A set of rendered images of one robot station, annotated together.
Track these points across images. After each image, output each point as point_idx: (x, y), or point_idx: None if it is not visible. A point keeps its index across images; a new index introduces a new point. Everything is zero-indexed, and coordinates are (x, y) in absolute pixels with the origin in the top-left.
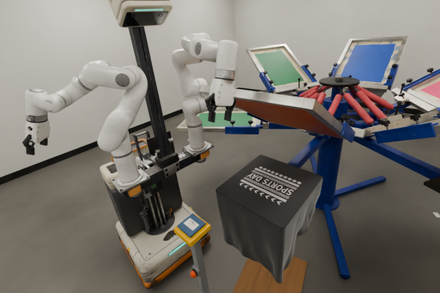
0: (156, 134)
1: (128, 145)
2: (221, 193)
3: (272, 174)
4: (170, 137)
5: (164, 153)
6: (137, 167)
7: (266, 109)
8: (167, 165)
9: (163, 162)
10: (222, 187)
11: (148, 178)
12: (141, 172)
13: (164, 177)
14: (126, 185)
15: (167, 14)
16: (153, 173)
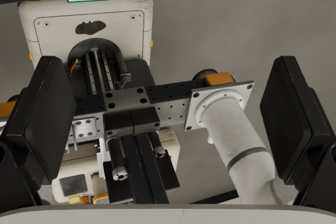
0: (166, 193)
1: (249, 173)
2: None
3: None
4: (117, 180)
5: (143, 141)
6: (214, 123)
7: None
8: (137, 109)
9: (150, 118)
10: None
11: (196, 90)
12: (196, 114)
13: (147, 87)
14: (239, 93)
15: None
16: (174, 102)
